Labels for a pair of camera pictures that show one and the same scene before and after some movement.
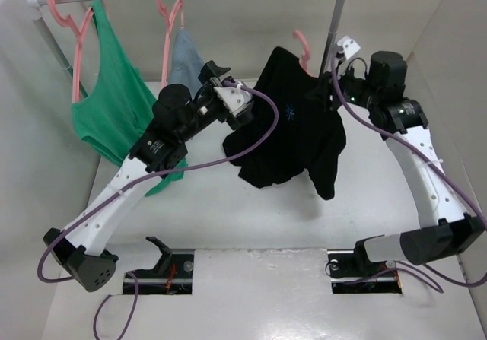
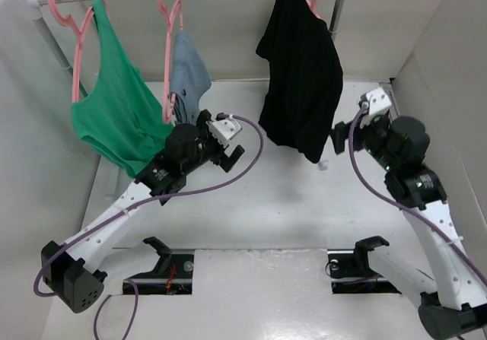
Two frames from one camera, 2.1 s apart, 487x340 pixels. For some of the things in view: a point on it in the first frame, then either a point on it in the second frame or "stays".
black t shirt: [311, 135] to [303, 85]
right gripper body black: [359, 92] to [372, 137]
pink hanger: [68, 23] stays
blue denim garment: [186, 61] stays
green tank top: [110, 120] stays
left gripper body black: [206, 108] to [209, 149]
